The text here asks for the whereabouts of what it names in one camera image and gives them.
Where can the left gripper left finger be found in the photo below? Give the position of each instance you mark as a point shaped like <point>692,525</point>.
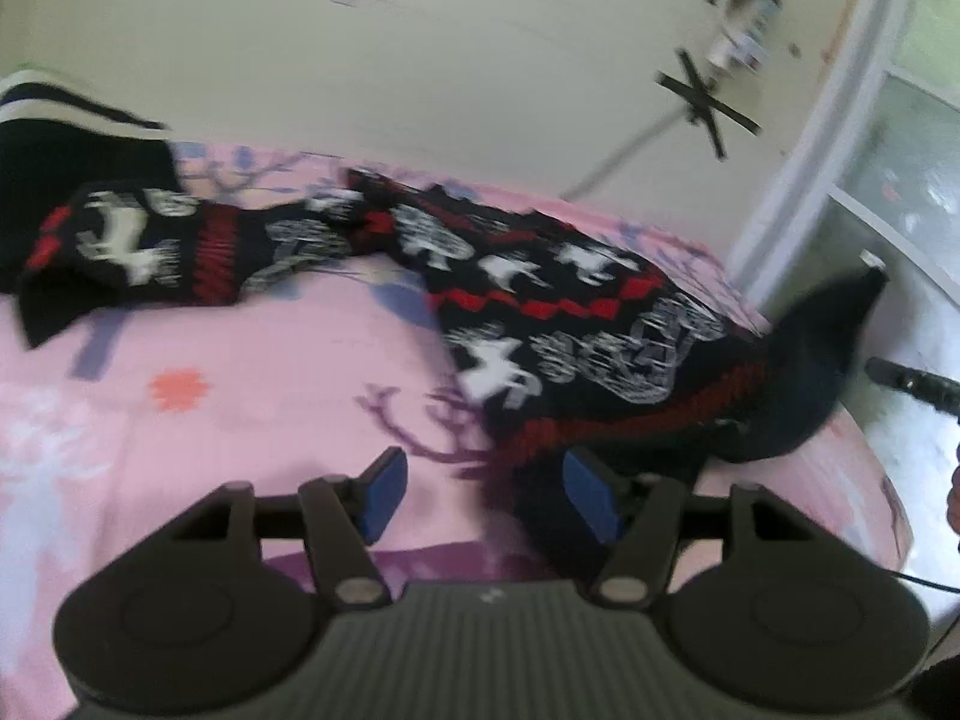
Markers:
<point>342,518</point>

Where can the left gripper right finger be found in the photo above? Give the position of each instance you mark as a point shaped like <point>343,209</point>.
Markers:
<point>638,521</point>

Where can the black red reindeer sweater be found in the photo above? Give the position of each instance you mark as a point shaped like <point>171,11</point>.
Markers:
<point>554,339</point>

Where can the pink floral bed sheet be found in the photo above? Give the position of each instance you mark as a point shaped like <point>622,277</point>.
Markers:
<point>123,421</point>

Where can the white framed frosted glass door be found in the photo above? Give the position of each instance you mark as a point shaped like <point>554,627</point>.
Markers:
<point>880,176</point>

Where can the black white striped folded garment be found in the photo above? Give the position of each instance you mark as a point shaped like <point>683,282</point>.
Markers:
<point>54,141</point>

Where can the black tape cross on wall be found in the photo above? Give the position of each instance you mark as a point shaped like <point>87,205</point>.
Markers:
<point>701,104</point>

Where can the white power strip on wall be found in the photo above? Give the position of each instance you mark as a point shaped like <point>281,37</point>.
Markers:
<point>740,40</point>

